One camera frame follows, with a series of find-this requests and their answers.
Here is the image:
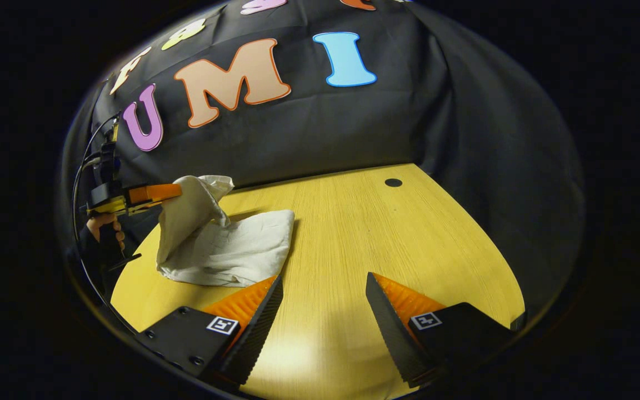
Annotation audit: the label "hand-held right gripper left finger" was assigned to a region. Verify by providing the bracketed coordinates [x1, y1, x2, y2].
[134, 275, 284, 388]

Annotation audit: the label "black backdrop cloth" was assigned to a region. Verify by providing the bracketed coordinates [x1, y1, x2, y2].
[62, 0, 586, 312]

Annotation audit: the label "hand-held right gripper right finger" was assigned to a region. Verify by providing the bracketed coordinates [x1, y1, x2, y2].
[366, 272, 526, 388]

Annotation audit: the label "white jeans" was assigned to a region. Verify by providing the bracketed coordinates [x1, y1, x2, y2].
[156, 176, 296, 288]

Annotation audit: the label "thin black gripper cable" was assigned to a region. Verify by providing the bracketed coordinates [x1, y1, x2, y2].
[71, 113, 138, 334]

